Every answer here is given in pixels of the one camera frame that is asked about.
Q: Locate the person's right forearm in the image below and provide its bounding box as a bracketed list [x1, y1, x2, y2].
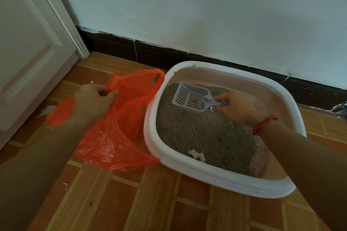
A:
[256, 121, 347, 231]

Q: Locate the person's right hand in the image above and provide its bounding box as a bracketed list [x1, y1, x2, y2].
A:
[213, 90, 267, 128]

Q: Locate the flat white paper piece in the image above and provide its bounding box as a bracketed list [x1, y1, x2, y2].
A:
[37, 105, 57, 118]

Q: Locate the white panel cabinet door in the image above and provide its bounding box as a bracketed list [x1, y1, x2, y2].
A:
[0, 0, 78, 132]

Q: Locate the person's left forearm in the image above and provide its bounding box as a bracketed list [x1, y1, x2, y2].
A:
[0, 117, 93, 231]

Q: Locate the grey plastic litter scoop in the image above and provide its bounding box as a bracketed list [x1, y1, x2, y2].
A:
[171, 81, 228, 115]

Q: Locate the red string bracelet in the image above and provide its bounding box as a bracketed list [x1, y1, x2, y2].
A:
[252, 114, 279, 136]

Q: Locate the grey cat litter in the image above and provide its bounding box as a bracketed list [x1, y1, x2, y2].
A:
[156, 83, 269, 177]

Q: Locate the person's left hand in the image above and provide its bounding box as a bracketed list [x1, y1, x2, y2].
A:
[73, 83, 119, 125]

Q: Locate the white paper clump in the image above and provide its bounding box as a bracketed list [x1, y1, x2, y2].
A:
[187, 149, 206, 163]

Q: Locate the white wooden cabinet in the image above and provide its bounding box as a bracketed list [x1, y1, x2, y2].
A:
[0, 0, 90, 150]

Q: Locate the orange plastic bag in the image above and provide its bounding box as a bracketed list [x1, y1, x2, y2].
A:
[46, 69, 166, 172]

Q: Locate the white pink cat litter box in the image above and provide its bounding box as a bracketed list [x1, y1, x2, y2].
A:
[143, 61, 307, 199]

